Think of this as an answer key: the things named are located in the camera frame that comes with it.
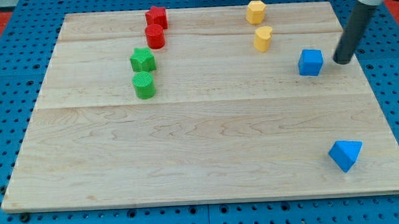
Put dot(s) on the green cylinder block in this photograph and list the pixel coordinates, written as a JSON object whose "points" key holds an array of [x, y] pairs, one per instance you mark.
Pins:
{"points": [[143, 84]]}

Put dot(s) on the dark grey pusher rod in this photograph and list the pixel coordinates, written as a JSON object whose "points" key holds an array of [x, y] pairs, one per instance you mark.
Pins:
{"points": [[357, 24]]}

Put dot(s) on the yellow hexagon block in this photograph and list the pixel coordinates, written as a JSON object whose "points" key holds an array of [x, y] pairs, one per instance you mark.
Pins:
{"points": [[256, 12]]}

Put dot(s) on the green star block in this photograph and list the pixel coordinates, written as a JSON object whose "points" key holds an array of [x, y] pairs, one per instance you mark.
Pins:
{"points": [[142, 60]]}

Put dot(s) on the blue triangle block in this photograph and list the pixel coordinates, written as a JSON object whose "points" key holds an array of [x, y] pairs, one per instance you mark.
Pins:
{"points": [[345, 153]]}

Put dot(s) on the red cylinder block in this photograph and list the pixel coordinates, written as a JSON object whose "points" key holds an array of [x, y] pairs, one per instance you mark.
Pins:
{"points": [[155, 36]]}

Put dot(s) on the blue cube block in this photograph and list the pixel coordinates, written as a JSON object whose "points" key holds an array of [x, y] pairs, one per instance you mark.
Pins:
{"points": [[310, 62]]}

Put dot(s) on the yellow heart block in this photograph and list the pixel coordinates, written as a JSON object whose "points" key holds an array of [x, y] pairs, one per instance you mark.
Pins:
{"points": [[262, 38]]}

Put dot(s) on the wooden board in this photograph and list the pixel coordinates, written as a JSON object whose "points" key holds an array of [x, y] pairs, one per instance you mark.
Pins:
{"points": [[227, 124]]}

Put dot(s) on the red star block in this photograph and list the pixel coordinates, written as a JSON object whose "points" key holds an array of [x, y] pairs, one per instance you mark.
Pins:
{"points": [[157, 15]]}

